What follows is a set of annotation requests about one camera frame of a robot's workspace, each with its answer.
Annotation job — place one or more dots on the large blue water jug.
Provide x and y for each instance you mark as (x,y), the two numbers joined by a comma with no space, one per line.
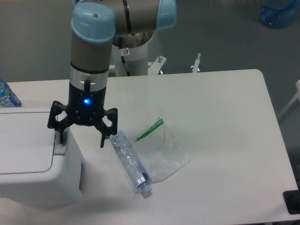
(278,14)

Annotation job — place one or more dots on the white plastic trash can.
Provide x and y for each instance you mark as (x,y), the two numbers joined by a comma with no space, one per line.
(60,185)

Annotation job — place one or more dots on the blue label water bottle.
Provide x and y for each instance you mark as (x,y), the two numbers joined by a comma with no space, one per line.
(7,97)

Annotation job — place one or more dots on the black device at edge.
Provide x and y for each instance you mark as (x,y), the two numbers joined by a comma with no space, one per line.
(292,201)

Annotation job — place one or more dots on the white trash can lid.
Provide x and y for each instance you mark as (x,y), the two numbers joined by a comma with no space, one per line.
(27,145)

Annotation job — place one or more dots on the white frame at right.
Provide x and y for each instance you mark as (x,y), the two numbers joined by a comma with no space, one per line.
(290,106)

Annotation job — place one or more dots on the clear green zip bag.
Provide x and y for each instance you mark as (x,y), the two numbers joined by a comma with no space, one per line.
(159,152)

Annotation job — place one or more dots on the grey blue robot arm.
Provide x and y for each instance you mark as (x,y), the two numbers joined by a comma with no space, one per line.
(95,23)

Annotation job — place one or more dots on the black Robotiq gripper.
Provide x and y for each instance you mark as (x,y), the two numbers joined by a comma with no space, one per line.
(86,110)

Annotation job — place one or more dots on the clear empty plastic bottle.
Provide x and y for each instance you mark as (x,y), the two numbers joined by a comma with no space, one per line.
(131,163)

